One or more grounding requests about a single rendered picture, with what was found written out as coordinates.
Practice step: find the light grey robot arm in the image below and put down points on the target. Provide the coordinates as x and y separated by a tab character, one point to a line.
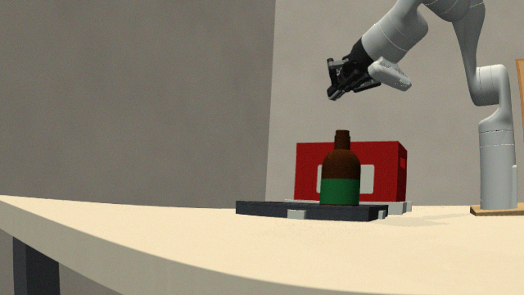
400	29

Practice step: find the brown bottle with green label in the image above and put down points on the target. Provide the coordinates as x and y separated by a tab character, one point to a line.
340	177

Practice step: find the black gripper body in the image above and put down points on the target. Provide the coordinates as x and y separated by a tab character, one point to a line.
358	60

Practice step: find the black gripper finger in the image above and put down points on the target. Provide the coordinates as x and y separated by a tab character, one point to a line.
338	85
355	86

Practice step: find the red crate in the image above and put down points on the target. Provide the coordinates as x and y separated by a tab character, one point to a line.
382	177

